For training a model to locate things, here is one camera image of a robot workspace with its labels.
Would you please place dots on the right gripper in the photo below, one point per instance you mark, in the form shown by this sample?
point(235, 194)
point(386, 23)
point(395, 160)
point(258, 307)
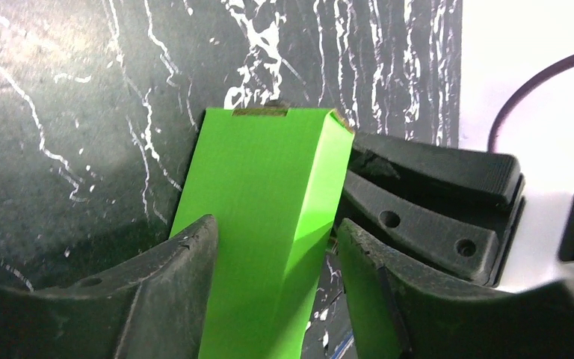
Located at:
point(542, 250)

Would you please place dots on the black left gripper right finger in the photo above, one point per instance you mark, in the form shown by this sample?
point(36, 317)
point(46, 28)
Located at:
point(402, 308)

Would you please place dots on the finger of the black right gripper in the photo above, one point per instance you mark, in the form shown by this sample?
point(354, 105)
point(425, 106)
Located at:
point(463, 250)
point(426, 170)

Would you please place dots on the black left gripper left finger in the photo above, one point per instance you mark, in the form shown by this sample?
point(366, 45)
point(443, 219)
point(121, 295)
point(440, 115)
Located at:
point(151, 306)

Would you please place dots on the green paper box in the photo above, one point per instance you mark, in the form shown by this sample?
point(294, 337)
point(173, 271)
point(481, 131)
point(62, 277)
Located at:
point(272, 178)

